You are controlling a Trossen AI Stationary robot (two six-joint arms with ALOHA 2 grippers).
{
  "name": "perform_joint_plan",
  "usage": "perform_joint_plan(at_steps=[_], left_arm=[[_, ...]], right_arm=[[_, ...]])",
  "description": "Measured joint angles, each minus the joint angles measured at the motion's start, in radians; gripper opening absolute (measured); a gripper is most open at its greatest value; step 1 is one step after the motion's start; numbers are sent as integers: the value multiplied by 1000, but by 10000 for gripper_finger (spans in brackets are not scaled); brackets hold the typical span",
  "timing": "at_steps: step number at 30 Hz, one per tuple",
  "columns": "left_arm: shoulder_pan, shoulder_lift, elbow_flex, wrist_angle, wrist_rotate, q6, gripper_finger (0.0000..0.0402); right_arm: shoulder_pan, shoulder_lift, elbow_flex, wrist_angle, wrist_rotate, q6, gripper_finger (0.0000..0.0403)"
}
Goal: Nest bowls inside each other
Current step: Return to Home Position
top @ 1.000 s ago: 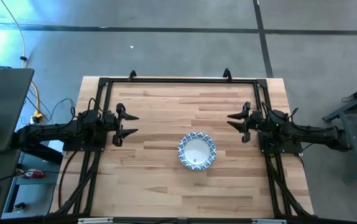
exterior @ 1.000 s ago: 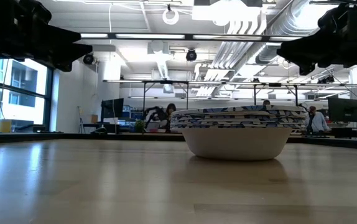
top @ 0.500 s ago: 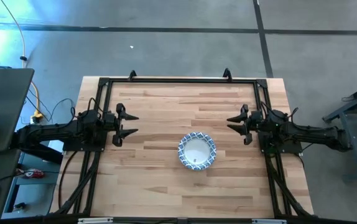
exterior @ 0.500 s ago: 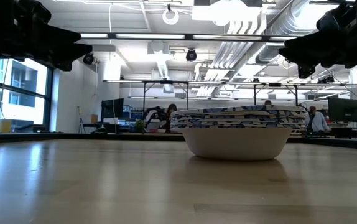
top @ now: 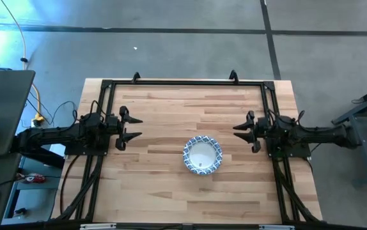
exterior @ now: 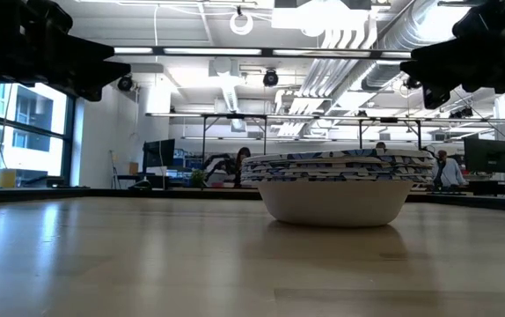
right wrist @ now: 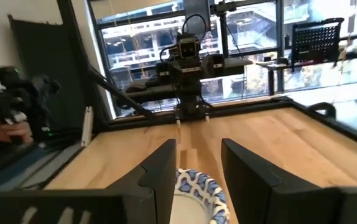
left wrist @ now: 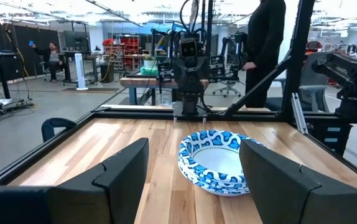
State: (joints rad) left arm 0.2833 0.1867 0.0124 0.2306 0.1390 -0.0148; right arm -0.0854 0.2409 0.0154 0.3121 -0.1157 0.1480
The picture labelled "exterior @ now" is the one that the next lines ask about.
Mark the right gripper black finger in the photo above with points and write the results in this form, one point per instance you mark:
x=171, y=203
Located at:
x=437, y=52
x=433, y=75

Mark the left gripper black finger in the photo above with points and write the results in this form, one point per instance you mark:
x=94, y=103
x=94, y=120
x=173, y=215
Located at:
x=87, y=50
x=90, y=77

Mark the black background robot arm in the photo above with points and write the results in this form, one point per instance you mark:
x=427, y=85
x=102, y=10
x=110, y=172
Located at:
x=217, y=160

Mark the black round ceiling spotlight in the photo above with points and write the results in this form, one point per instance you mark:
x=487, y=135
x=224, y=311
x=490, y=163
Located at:
x=125, y=83
x=270, y=78
x=412, y=83

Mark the person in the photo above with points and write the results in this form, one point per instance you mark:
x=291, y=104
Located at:
x=450, y=174
x=241, y=165
x=381, y=145

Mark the black monitor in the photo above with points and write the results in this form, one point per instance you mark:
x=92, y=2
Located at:
x=159, y=153
x=488, y=155

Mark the yellow box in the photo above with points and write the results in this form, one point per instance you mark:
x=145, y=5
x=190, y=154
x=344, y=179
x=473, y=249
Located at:
x=7, y=179

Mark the green potted plant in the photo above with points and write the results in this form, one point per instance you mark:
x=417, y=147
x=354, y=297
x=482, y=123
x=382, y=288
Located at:
x=198, y=179

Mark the black overhead light bar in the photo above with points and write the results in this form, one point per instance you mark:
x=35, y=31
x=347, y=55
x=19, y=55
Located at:
x=266, y=52

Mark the silver ventilation duct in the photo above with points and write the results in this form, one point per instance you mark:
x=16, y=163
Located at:
x=402, y=35

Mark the black background rig frame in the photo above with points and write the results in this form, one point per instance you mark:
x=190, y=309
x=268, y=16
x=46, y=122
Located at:
x=235, y=116
x=389, y=120

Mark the black aluminium table frame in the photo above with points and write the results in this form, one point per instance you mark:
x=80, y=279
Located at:
x=103, y=193

